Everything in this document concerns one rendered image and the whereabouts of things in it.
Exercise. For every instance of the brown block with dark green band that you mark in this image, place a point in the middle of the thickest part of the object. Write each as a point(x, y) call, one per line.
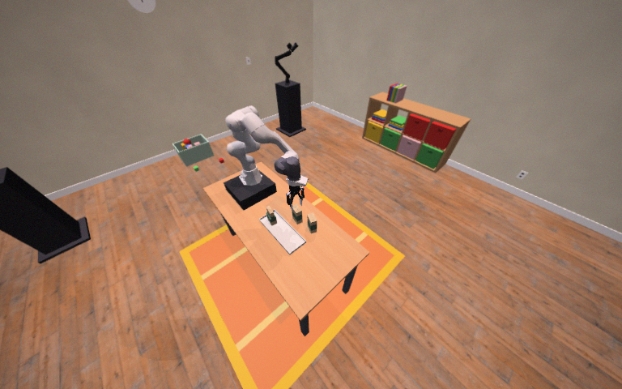
point(271, 216)
point(297, 214)
point(312, 223)

